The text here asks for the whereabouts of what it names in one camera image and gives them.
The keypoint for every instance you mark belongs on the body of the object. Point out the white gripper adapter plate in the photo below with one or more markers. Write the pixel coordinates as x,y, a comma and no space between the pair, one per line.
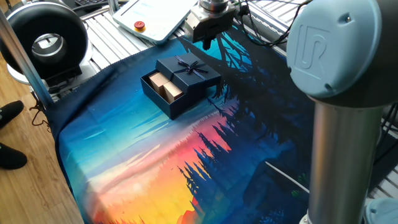
214,14

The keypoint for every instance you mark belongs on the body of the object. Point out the black keyboard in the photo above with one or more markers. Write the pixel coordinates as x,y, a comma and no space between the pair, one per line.
88,2

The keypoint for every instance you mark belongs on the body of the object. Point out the navy gift box lid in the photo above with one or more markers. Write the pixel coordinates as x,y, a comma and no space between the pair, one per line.
199,79

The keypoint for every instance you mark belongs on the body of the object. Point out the navy gift box base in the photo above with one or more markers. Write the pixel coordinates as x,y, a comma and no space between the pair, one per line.
174,109

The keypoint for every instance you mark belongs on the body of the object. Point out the short silver post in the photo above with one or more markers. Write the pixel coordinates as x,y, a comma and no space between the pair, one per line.
113,6

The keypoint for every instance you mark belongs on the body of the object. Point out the wooden block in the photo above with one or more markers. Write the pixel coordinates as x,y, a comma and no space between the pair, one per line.
172,91
158,80

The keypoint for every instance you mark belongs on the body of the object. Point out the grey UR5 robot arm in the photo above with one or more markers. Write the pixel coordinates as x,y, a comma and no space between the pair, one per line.
342,155

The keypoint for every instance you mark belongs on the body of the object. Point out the grey Schunk gripper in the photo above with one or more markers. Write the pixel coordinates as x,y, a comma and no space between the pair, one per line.
214,29

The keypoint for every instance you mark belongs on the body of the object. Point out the silver force torque sensor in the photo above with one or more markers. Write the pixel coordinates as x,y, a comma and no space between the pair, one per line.
214,4

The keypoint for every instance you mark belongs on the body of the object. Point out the aluminium frame post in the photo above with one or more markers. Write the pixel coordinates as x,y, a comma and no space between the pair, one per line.
28,68

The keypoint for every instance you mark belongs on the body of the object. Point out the white teach pendant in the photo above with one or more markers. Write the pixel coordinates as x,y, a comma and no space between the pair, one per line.
155,15

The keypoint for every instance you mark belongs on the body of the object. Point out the sunset forest print tablecloth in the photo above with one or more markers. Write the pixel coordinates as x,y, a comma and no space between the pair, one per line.
140,149

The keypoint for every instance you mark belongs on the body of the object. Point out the aluminium linear rail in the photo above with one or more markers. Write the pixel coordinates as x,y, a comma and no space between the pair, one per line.
264,26

